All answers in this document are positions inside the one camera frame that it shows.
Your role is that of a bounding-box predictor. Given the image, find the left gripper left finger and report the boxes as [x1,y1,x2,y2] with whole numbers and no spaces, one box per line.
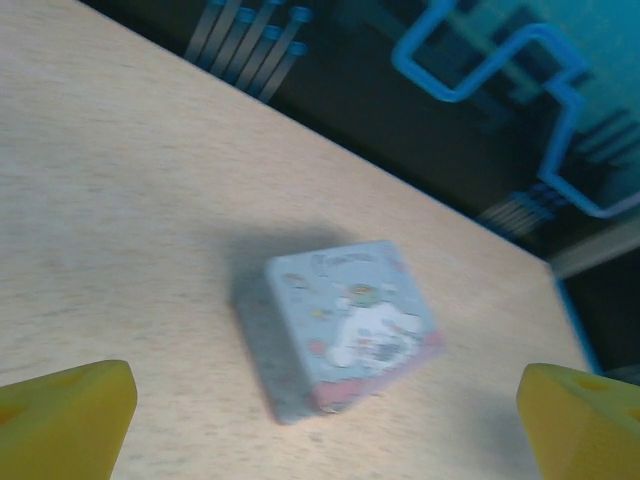
[0,358,139,480]

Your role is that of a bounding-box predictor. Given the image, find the light blue cartoon tin box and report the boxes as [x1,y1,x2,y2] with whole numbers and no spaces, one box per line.
[230,238,447,427]

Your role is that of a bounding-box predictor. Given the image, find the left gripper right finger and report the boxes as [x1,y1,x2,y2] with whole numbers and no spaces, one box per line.
[516,362,640,480]

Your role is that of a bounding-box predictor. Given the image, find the aluminium frame post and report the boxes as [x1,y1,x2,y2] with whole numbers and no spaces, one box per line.
[547,219,640,279]

